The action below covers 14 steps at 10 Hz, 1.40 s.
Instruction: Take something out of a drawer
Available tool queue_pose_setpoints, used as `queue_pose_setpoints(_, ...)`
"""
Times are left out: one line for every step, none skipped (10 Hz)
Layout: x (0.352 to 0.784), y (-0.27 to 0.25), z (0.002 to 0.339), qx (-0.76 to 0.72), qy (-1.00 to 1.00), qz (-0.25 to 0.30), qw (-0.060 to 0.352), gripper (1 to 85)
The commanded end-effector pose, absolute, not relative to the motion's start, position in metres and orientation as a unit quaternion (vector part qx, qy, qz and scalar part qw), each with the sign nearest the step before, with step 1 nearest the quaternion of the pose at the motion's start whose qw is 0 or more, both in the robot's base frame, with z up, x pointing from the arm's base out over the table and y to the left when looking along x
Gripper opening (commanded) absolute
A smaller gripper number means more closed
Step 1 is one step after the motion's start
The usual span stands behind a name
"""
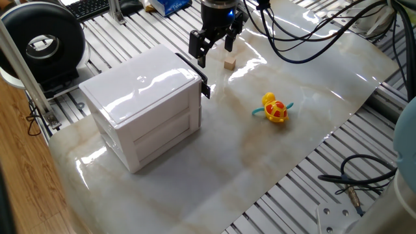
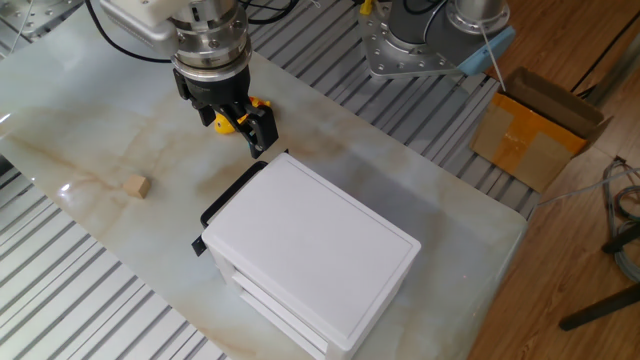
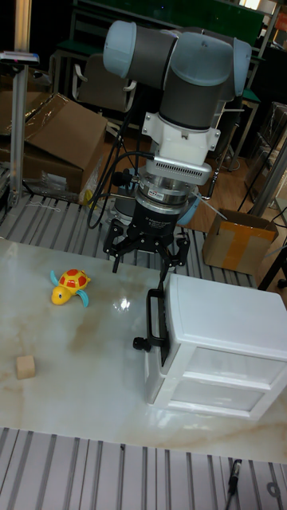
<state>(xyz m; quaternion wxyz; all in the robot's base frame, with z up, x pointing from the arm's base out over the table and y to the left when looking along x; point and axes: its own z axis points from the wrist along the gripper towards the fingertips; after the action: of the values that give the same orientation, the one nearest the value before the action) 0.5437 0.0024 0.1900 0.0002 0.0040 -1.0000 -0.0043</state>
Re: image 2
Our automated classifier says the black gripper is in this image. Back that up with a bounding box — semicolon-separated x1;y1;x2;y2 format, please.
172;64;280;160

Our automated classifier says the black drawer handle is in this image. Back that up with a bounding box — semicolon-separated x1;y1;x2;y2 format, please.
191;148;290;258

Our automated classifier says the white drawer cabinet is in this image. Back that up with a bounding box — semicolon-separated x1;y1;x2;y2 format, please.
201;152;422;360

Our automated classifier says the yellow orange turtle toy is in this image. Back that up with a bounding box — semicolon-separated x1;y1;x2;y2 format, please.
213;96;272;135

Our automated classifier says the small wooden cube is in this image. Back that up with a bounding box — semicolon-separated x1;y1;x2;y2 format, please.
122;174;152;200

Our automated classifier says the perforated metal plate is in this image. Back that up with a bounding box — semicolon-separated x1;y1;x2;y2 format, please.
0;0;85;39

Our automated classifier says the cardboard box with orange tape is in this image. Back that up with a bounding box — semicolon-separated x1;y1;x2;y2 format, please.
468;66;614;195

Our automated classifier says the short black stand foot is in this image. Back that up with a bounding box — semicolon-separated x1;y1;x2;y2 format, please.
601;223;640;255

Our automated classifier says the black stand leg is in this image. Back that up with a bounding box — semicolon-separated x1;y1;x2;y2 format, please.
558;282;640;332

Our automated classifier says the black cable loop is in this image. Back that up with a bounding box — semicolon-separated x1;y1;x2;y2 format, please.
238;0;301;26

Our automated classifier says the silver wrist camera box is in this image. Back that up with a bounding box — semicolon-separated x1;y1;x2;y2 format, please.
99;2;182;57

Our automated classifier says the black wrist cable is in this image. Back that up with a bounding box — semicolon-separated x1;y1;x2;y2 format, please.
83;0;174;65

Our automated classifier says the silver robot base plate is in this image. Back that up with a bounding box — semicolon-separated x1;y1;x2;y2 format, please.
358;3;464;79

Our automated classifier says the white cable tie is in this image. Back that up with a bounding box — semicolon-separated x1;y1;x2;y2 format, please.
477;19;508;94

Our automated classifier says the thin grey floor cable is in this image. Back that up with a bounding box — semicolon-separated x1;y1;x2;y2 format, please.
537;167;640;208

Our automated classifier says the bundle of floor cables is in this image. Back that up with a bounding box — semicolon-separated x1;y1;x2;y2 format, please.
602;156;640;284

